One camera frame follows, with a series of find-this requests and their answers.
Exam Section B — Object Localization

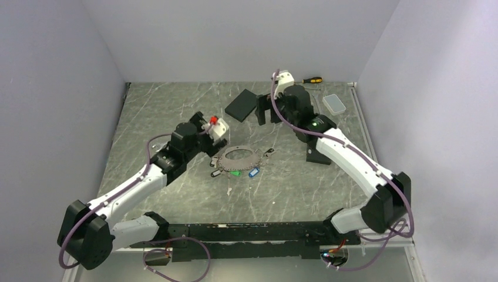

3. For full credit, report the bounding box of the key bunch with rings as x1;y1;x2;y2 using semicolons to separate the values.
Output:
210;146;275;176

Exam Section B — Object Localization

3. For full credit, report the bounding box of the blue key tag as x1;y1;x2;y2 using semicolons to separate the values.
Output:
248;167;260;178

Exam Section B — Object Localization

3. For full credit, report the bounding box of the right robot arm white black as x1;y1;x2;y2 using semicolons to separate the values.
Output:
255;85;415;244

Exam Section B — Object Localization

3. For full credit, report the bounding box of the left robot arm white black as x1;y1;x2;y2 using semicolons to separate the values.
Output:
57;112;230;270

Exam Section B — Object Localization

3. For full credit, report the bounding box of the black flat box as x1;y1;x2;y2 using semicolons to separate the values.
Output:
224;89;257;123

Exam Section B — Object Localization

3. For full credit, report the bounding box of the black key tag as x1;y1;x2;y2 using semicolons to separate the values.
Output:
210;170;221;177

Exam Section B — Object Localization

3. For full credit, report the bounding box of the large silver wrench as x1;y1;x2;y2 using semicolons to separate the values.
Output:
151;143;163;152

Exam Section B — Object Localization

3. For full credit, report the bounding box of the orange black screwdriver rear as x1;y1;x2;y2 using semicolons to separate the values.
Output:
302;76;323;84

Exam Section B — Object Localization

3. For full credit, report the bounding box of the clear plastic box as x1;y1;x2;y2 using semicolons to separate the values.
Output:
322;94;346;116

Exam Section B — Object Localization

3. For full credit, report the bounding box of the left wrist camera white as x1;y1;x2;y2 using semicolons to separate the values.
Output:
207;116;230;140

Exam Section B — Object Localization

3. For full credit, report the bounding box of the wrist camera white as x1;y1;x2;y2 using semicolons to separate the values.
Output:
207;116;230;140
271;69;295;100

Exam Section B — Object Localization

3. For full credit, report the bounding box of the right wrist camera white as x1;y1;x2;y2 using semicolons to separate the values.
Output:
271;69;295;100

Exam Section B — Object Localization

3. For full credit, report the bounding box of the black network switch box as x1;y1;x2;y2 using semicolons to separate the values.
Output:
305;143;332;166

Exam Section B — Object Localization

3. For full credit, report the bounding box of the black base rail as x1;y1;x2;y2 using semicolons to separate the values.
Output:
132;221;361;262

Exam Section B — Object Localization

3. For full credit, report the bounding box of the aluminium frame rail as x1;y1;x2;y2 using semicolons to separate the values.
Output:
348;82;415;250

